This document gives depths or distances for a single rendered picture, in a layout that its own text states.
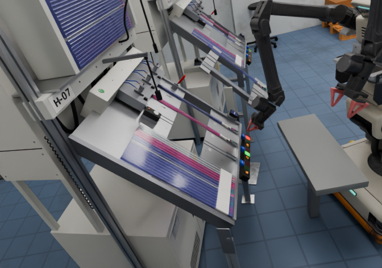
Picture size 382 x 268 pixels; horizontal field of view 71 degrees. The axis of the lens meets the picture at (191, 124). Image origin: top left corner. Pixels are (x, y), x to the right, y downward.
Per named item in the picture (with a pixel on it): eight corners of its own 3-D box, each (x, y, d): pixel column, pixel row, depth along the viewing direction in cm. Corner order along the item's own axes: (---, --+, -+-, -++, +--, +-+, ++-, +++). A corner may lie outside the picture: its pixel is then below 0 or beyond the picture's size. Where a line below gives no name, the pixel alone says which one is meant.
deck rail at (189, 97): (235, 129, 166) (240, 123, 162) (234, 131, 164) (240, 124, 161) (132, 67, 154) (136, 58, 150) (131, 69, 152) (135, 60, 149)
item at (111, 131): (181, 99, 158) (185, 93, 155) (145, 184, 105) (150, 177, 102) (131, 69, 152) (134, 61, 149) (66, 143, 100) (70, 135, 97)
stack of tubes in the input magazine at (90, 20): (132, 26, 136) (112, -34, 122) (81, 69, 95) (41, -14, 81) (111, 31, 140) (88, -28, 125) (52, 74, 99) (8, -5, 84)
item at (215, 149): (235, 127, 163) (239, 124, 161) (227, 223, 110) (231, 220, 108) (209, 111, 159) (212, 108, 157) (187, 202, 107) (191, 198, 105)
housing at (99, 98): (136, 74, 153) (146, 54, 145) (96, 124, 115) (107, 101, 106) (124, 66, 152) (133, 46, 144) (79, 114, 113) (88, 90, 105)
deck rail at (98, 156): (225, 227, 112) (235, 221, 108) (225, 231, 110) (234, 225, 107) (66, 144, 100) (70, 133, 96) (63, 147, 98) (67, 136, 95)
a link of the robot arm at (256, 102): (286, 97, 136) (276, 93, 144) (269, 89, 131) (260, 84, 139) (273, 118, 139) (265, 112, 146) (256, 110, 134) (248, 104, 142)
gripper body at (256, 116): (252, 123, 143) (261, 114, 138) (252, 113, 151) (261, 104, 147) (261, 130, 144) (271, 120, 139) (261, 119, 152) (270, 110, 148)
